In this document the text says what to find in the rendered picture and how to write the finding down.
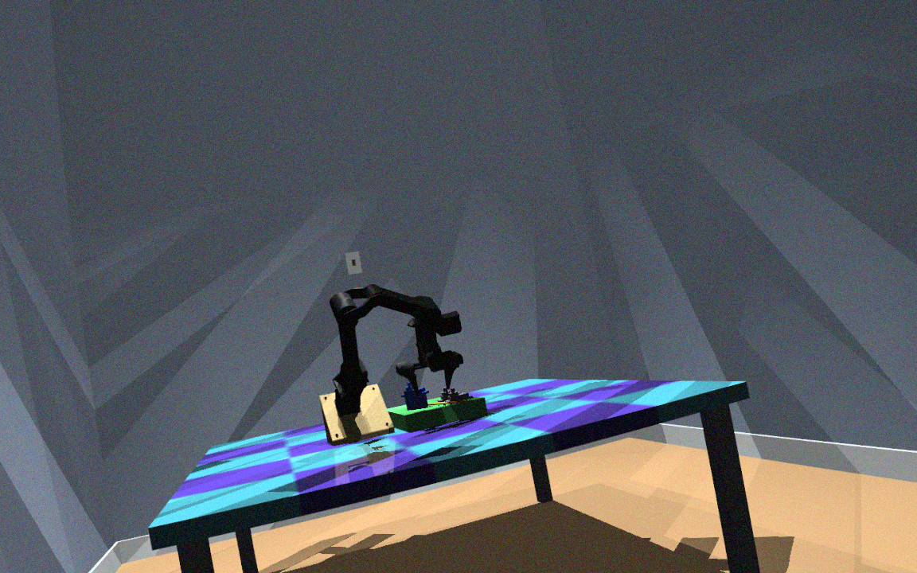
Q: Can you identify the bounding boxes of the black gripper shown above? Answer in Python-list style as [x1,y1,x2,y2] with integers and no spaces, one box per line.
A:
[396,339,463,396]

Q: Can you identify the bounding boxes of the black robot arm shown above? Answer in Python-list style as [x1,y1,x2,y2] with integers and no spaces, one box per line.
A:
[330,284,462,416]

